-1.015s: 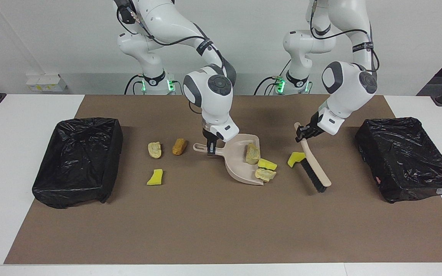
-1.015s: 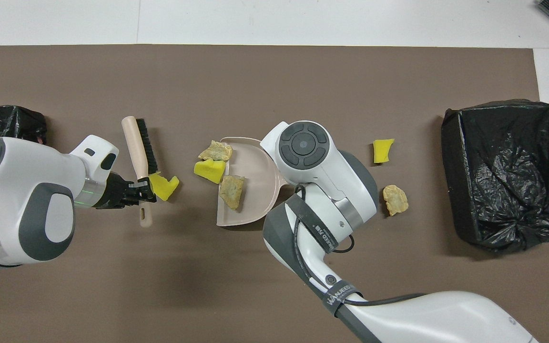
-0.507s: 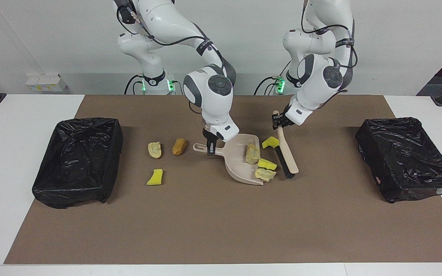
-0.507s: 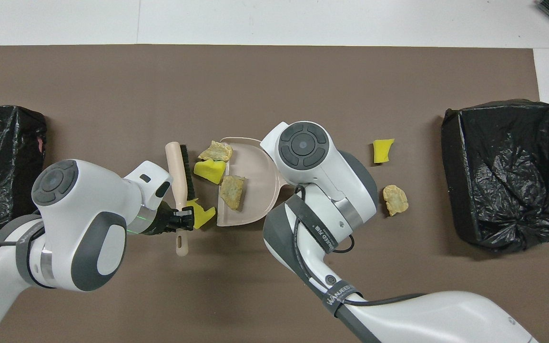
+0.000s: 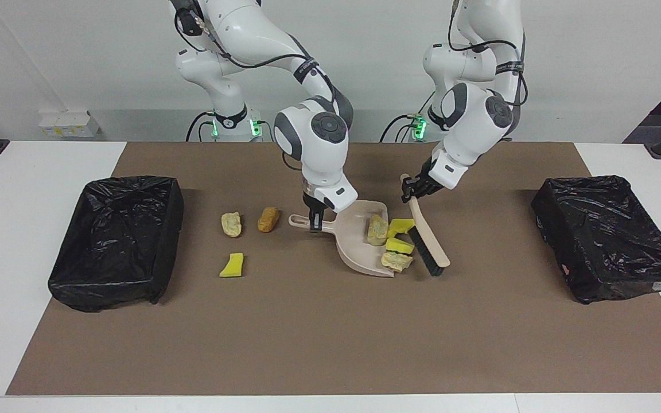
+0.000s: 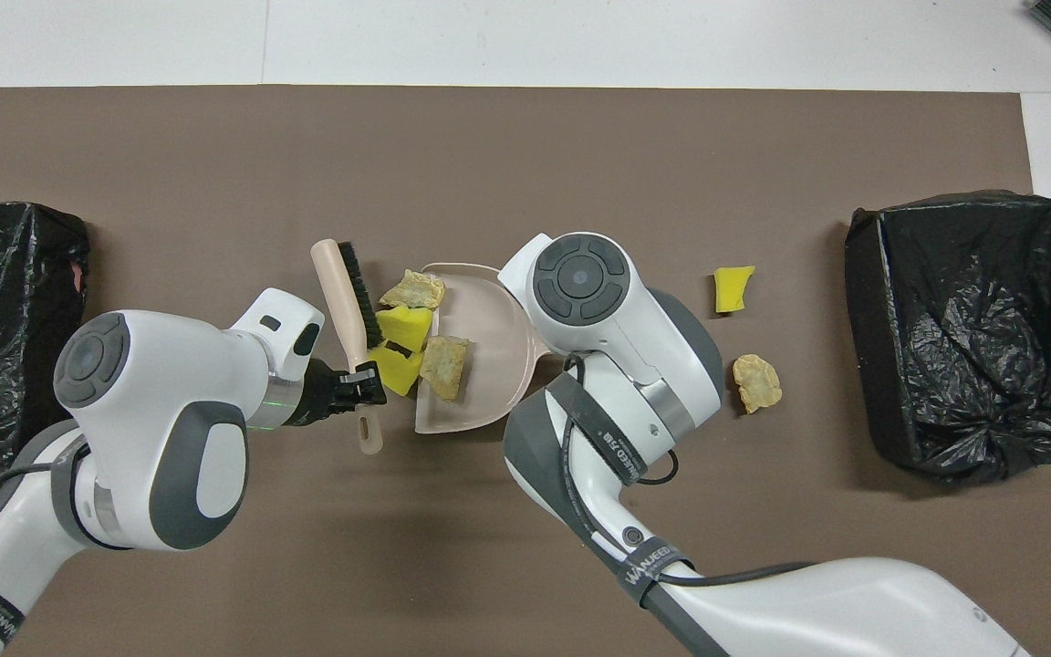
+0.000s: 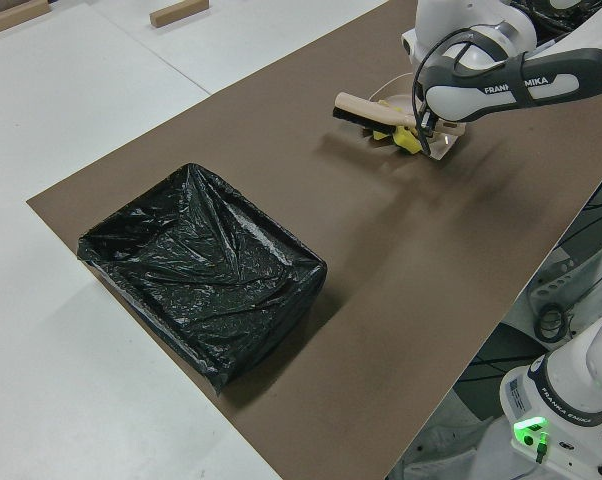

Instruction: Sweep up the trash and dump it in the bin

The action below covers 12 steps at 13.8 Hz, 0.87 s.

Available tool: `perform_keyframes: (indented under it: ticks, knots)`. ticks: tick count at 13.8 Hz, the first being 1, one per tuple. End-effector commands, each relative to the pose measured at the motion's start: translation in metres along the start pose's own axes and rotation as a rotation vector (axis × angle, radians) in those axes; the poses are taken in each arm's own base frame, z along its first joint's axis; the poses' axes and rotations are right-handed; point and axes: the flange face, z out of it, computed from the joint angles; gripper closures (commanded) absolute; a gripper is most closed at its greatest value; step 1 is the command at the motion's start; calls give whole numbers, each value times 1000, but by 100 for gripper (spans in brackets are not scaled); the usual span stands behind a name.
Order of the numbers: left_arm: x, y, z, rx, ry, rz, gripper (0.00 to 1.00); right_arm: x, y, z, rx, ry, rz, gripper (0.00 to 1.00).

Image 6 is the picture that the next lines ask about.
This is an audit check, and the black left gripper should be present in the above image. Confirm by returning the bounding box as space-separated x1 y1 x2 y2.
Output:
305 359 388 428

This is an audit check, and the yellow green sponge piece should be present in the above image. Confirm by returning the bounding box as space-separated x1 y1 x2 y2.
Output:
370 342 424 397

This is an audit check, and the striped brown bread piece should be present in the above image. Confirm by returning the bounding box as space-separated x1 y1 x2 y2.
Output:
420 335 473 402

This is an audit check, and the beige brush with black bristles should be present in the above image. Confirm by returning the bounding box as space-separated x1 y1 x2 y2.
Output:
310 239 388 455

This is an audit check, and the pale crinkled bread piece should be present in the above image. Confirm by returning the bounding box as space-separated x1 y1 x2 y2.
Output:
380 269 446 311
732 354 784 414

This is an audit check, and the beige plastic dustpan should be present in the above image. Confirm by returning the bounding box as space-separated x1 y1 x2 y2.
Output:
413 263 552 435

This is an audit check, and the brown table mat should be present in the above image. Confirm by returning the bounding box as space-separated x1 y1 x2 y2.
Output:
0 85 1051 657

